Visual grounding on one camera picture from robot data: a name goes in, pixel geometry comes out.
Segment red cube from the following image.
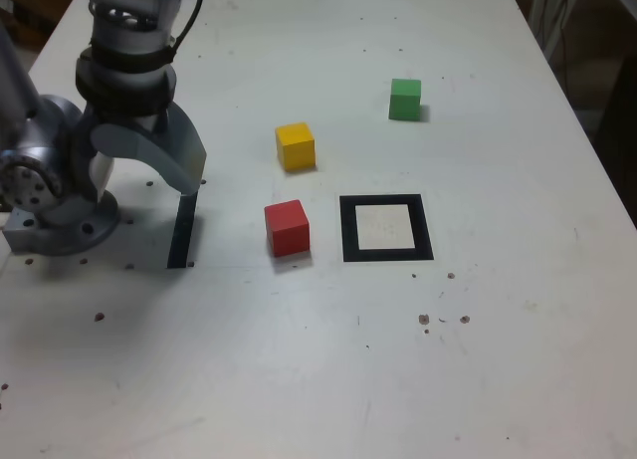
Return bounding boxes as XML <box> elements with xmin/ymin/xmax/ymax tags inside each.
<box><xmin>263</xmin><ymin>198</ymin><xmax>312</xmax><ymax>259</ymax></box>

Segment green cube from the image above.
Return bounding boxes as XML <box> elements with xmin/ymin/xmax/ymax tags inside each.
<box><xmin>388</xmin><ymin>78</ymin><xmax>423</xmax><ymax>122</ymax></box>

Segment pale cable bundle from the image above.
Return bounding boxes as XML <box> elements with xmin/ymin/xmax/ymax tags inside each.
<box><xmin>528</xmin><ymin>0</ymin><xmax>587</xmax><ymax>65</ymax></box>

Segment yellow cube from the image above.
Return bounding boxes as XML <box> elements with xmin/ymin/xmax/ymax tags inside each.
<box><xmin>275</xmin><ymin>121</ymin><xmax>318</xmax><ymax>174</ymax></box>

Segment black tape strip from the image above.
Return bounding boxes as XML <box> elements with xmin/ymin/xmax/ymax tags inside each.
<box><xmin>166</xmin><ymin>192</ymin><xmax>200</xmax><ymax>270</ymax></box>

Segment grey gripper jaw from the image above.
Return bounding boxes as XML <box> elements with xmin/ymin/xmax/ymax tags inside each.
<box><xmin>90</xmin><ymin>122</ymin><xmax>199</xmax><ymax>197</ymax></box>

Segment black tape square outline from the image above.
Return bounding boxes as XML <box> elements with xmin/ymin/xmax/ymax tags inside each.
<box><xmin>338</xmin><ymin>193</ymin><xmax>435</xmax><ymax>264</ymax></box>

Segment brown cardboard box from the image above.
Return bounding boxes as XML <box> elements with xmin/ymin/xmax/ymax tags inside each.
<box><xmin>0</xmin><ymin>0</ymin><xmax>76</xmax><ymax>47</ymax></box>

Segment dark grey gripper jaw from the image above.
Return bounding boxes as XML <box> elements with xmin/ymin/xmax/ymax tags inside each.
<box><xmin>148</xmin><ymin>104</ymin><xmax>208</xmax><ymax>182</ymax></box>

